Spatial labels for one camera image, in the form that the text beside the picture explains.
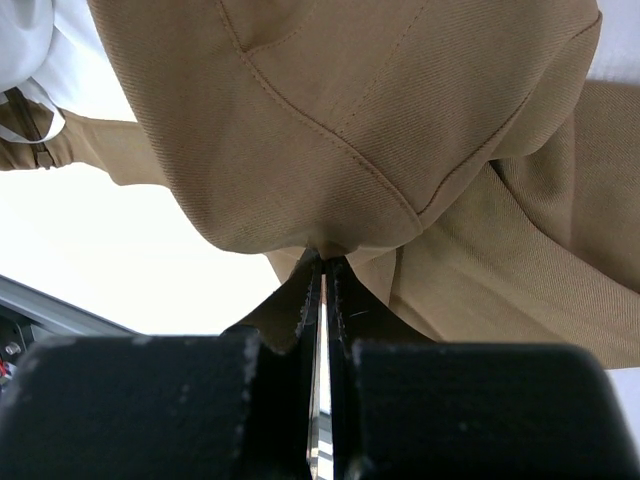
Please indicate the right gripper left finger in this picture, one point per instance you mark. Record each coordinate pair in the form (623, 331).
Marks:
(239, 405)

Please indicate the tan brown skirt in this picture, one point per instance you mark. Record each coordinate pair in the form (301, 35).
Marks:
(476, 161)

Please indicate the aluminium mounting rail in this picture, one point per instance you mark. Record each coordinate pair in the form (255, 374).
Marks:
(29, 315)

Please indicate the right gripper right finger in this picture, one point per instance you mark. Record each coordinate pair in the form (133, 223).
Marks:
(407, 407)

